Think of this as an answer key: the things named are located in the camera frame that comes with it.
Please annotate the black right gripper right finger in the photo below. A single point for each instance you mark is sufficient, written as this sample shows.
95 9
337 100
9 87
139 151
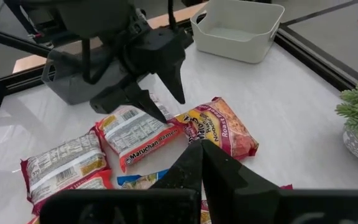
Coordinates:
244 199

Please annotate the maroon Maruchan ramen pack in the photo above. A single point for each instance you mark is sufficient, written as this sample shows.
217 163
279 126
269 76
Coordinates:
61 161
225 130
286 186

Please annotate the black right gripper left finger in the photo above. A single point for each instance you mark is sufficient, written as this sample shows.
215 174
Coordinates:
166 205

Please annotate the white plastic bin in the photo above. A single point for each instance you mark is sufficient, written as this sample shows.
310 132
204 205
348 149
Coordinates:
238 49

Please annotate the light wooden board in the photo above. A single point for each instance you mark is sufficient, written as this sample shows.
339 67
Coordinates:
30 63

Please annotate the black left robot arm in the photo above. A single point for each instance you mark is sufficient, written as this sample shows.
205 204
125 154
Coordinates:
95 15

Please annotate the blue yellow Maruchan ramen pack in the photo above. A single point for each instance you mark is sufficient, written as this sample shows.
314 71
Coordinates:
135 182

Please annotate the black frame strut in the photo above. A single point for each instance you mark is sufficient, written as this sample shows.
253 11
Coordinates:
11 40

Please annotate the black frame post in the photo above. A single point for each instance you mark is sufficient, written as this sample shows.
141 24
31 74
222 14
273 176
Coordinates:
20 15

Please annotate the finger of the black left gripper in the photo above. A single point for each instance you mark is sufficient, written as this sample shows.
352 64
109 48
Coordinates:
129 96
174 82

